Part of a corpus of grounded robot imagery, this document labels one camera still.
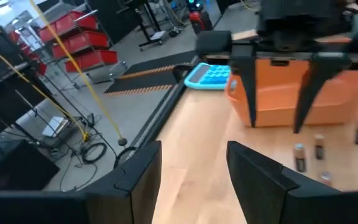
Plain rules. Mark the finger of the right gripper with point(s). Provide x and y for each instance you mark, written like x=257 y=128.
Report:
x=322 y=68
x=245 y=68

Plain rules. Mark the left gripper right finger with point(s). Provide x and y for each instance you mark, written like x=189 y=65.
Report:
x=259 y=193

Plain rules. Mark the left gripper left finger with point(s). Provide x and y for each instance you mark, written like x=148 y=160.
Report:
x=135 y=186

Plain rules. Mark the small brown bottle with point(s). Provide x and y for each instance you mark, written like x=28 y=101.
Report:
x=299 y=157
x=319 y=146

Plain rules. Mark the blue calculator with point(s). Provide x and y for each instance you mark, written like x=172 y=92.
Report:
x=210 y=77

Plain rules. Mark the orange plastic bin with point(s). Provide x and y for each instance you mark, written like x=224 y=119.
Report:
x=275 y=102

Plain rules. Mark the red and black floor machine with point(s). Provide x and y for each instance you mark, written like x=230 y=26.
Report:
x=200 y=20

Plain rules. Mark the black mat orange striped edge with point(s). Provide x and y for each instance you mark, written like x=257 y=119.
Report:
x=141 y=81
x=163 y=60

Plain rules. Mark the black floor stand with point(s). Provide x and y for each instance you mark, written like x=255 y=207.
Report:
x=154 y=35

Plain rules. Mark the silver box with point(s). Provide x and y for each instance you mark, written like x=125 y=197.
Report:
x=56 y=126

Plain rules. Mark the metal shelf rack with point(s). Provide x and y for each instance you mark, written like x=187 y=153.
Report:
x=117 y=70

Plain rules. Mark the black desk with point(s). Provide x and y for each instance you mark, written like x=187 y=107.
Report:
x=11 y=168

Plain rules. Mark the red storage bin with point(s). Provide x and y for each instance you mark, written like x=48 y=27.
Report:
x=92 y=59
x=70 y=23
x=82 y=42

